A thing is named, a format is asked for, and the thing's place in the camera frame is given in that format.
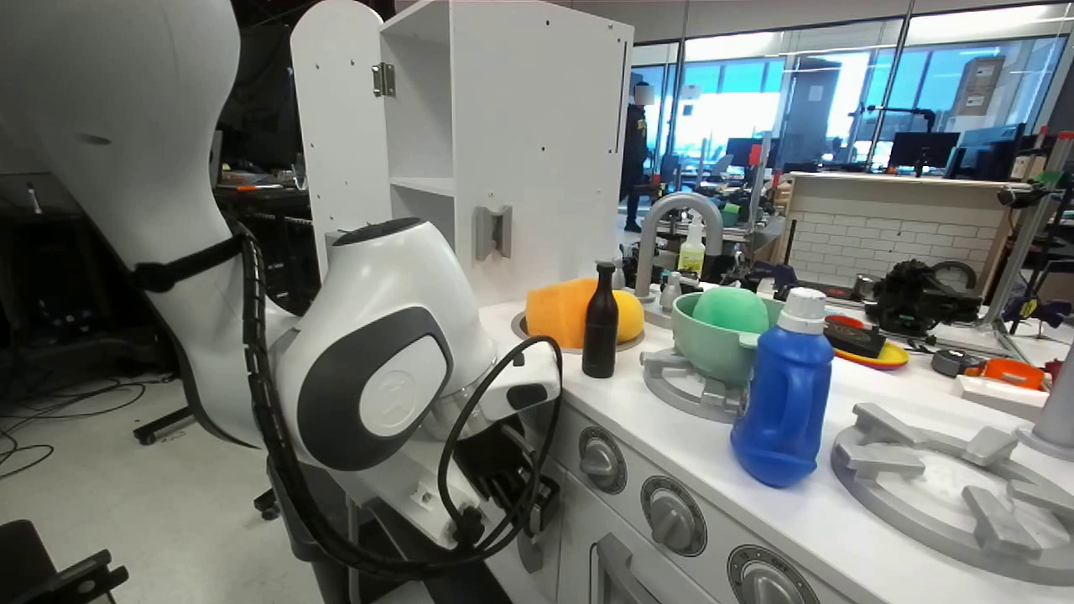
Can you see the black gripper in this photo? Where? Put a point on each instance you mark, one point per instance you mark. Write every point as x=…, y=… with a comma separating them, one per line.
x=504, y=474

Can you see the black bottle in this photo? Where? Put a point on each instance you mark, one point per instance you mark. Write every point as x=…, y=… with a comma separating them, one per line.
x=601, y=329

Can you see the blue detergent bottle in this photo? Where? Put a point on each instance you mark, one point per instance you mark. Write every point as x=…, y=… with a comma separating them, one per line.
x=782, y=403

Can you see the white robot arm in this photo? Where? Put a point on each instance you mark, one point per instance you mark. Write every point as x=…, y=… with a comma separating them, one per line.
x=370, y=289

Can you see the small spray bottle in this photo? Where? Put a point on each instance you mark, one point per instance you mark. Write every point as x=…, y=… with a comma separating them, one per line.
x=693, y=253

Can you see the tall white cabinet door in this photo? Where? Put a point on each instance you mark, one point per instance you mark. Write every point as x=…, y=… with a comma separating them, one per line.
x=347, y=134

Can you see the grey stove knob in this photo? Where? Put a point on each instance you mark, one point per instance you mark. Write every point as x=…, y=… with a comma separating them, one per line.
x=671, y=513
x=601, y=456
x=766, y=578

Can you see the orange toy fruit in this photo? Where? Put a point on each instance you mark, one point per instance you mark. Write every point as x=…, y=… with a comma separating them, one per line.
x=559, y=312

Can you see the grey burner grate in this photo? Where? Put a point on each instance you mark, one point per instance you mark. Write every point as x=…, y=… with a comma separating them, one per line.
x=681, y=387
x=962, y=503

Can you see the yellow foam ball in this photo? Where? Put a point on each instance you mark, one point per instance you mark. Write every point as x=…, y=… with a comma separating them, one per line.
x=627, y=317

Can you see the green bowl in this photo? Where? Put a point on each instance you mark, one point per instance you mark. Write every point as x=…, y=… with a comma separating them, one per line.
x=709, y=347

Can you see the grey toy faucet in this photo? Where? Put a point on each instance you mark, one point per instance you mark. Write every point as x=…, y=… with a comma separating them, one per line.
x=650, y=237

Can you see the green foam ball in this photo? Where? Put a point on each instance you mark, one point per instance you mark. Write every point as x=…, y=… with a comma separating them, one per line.
x=731, y=310

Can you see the person in dark clothes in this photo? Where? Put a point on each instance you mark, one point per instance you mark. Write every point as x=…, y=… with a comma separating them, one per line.
x=634, y=147

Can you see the yellow plate with toys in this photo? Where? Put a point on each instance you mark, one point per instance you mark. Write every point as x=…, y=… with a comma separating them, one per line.
x=866, y=341

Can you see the black chair base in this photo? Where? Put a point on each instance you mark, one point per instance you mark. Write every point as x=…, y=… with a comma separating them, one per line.
x=54, y=572

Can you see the orange hand tool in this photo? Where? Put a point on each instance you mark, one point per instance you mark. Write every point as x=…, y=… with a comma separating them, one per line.
x=1010, y=375

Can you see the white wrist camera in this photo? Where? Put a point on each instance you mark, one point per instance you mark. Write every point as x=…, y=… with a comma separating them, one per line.
x=533, y=395

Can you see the grey post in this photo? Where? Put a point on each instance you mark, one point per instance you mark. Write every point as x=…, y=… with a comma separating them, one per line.
x=1058, y=408

